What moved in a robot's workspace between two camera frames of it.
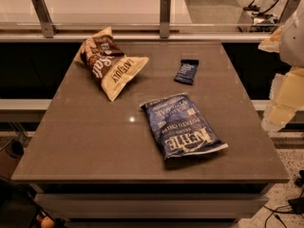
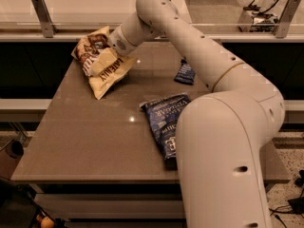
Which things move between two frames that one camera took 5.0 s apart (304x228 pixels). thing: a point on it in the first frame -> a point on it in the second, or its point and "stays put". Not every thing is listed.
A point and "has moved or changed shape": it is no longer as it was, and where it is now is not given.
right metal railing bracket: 290,9 stays put
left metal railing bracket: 44,16 stays put
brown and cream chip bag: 113,69 has moved or changed shape
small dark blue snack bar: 186,71 stays put
